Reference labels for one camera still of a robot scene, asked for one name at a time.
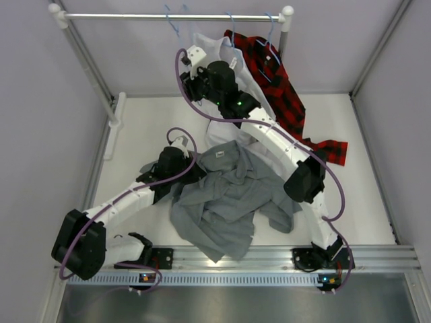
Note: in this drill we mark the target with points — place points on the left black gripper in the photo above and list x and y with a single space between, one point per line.
196 172

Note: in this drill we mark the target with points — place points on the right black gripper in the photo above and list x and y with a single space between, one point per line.
190 87

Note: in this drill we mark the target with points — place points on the grey shirt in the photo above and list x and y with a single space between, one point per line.
216 213

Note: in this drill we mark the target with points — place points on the light blue hanger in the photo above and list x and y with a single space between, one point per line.
176 25

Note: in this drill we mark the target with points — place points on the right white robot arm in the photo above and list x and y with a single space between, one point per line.
306 169

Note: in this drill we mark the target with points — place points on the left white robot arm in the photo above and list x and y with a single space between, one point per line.
83 246

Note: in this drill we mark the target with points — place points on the white shirt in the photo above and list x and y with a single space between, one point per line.
218 132

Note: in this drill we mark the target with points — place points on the blue hanger under white shirt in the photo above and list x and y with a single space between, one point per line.
236 39

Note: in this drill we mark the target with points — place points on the blue hanger under plaid shirt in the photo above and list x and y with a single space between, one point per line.
268 59

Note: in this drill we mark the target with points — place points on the red black plaid shirt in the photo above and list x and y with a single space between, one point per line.
285 102

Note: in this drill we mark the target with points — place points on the white rack foot bar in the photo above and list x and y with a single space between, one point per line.
115 126

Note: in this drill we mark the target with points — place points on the right rack upright pole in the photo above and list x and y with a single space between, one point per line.
283 38

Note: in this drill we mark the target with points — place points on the rack upright pole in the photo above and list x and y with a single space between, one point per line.
283 38
90 69

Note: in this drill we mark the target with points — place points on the left rack upright pole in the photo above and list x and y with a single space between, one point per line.
90 69

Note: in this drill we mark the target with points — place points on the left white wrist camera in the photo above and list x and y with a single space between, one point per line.
181 144

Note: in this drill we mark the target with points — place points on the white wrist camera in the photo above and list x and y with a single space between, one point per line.
195 58
181 144

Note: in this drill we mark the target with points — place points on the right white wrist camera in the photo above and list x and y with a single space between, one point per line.
195 58

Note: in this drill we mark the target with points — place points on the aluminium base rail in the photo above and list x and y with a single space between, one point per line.
370 259

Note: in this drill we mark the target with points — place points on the metal clothes rail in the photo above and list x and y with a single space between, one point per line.
284 17

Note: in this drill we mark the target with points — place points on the perforated cable duct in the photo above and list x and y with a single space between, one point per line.
114 278

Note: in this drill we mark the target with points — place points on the right aluminium frame post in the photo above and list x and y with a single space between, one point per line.
382 42

